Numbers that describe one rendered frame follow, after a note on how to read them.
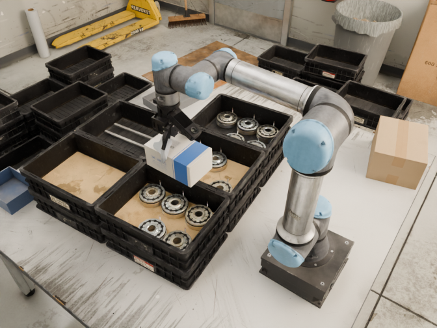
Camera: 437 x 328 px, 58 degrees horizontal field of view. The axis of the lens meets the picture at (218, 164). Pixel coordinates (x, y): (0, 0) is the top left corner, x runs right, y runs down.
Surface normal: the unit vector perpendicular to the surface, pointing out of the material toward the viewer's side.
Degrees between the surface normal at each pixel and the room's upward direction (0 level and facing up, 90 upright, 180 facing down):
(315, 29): 90
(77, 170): 0
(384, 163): 90
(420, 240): 0
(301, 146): 83
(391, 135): 0
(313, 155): 83
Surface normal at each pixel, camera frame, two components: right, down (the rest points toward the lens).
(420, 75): -0.56, 0.34
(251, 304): 0.00, -0.75
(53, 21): 0.81, 0.39
